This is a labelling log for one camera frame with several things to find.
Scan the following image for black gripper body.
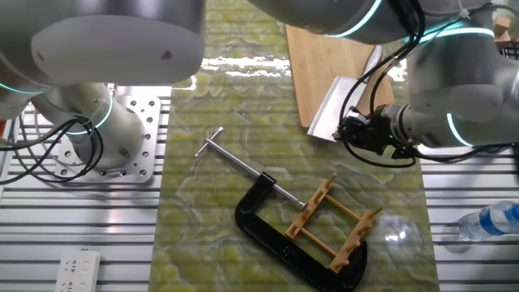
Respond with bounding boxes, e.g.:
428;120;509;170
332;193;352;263
342;104;395;157

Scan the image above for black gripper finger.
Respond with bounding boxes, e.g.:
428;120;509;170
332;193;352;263
342;105;368;127
332;127;360;148

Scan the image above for stainless steel cleaver knife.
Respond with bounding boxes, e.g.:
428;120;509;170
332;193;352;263
307;44;384;143

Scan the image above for wooden knife rack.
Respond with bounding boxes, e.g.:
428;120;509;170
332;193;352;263
285;173;385;275

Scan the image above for bamboo cutting board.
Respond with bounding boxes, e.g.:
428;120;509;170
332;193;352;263
285;24;397;129

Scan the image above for green marble pattern mat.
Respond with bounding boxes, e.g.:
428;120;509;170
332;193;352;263
148;0;441;292

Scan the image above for black C-clamp with steel screw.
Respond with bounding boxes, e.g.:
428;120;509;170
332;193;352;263
193;126;369;292

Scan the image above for clear water bottle blue label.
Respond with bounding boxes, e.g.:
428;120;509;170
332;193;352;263
457;200;519;243

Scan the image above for black keyboard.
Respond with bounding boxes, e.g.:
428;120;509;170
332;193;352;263
502;42;519;62

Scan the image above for small light wooden block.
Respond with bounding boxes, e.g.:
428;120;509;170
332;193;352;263
492;15;512;37

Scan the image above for white power strip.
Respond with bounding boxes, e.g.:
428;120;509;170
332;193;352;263
54;249;101;292

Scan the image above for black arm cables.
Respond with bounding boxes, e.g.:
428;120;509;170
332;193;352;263
338;0;519;170

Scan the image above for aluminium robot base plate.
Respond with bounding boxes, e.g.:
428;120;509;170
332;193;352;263
54;84;162;184

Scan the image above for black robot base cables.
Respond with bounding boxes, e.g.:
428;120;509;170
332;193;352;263
0;115;105;186

